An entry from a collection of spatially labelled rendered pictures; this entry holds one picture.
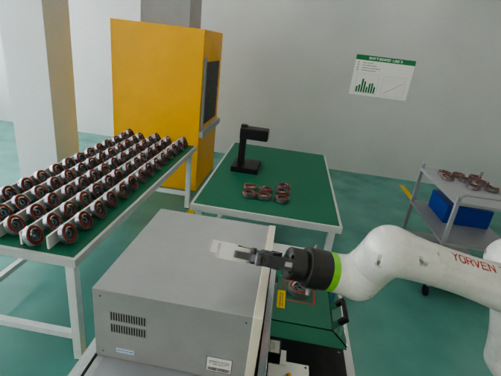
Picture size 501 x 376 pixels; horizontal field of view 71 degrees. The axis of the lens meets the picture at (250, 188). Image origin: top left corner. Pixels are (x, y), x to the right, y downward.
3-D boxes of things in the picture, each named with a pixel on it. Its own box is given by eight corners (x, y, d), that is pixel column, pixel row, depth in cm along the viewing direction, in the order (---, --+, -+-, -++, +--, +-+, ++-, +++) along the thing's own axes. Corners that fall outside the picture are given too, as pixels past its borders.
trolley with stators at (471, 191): (450, 251, 390) (483, 164, 352) (497, 314, 297) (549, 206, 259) (395, 242, 395) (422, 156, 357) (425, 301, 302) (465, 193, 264)
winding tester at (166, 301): (268, 277, 124) (275, 225, 116) (252, 386, 83) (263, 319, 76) (160, 258, 127) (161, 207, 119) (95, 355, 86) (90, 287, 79)
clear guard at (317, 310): (339, 298, 134) (342, 286, 132) (347, 348, 112) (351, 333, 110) (255, 283, 137) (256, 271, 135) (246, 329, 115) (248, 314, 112)
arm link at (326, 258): (320, 245, 88) (338, 249, 79) (312, 293, 86) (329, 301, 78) (298, 241, 87) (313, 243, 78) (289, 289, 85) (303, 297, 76)
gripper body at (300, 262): (306, 285, 77) (266, 277, 75) (293, 279, 85) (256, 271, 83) (312, 251, 78) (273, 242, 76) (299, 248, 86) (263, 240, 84)
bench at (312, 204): (313, 211, 445) (325, 154, 417) (322, 312, 274) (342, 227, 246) (228, 198, 454) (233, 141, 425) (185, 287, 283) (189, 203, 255)
